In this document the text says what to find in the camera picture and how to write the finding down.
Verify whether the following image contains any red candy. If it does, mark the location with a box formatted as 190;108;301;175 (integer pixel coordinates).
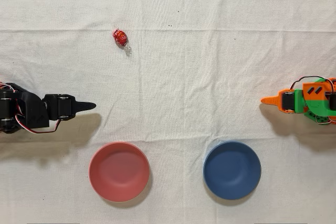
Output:
112;28;132;56

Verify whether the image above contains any white tablecloth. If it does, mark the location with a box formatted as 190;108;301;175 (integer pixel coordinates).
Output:
0;0;336;224

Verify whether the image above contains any red bowl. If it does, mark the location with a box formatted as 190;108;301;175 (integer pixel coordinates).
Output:
88;141;151;203

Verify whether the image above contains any black gripper servo cable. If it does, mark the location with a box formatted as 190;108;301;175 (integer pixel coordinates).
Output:
14;115;62;134

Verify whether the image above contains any blue bowl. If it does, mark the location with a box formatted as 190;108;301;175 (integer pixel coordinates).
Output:
203;141;262;200

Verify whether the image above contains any orange arm servo cable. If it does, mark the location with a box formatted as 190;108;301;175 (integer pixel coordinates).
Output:
289;76;335;91

